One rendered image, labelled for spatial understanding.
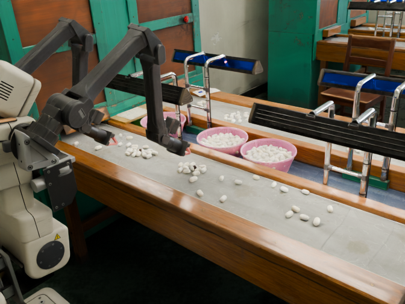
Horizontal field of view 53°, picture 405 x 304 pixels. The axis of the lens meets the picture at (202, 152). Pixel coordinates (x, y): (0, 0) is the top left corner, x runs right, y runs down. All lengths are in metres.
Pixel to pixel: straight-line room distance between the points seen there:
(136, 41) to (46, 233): 0.70
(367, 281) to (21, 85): 1.15
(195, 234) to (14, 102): 0.78
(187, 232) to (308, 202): 0.48
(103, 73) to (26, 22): 0.98
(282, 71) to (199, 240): 3.29
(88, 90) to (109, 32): 1.24
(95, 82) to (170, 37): 1.57
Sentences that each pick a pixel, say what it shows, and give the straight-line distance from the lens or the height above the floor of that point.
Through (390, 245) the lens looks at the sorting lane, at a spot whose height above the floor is 0.74.
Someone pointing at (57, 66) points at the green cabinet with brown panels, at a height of 1.14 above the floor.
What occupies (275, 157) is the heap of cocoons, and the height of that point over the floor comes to 0.74.
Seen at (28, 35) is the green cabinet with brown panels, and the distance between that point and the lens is 2.23.
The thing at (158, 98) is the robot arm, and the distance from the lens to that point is 1.55.
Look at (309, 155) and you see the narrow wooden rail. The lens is 2.04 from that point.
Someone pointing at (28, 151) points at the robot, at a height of 1.17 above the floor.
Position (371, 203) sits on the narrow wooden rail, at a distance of 1.64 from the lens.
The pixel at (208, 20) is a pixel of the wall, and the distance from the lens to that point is 4.31.
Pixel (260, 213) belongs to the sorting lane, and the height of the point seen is 0.74.
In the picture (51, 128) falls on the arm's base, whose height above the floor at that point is 1.21.
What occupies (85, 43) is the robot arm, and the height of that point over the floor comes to 1.33.
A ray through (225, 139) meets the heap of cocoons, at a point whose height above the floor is 0.74.
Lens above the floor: 1.63
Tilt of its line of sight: 26 degrees down
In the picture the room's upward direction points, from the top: 4 degrees counter-clockwise
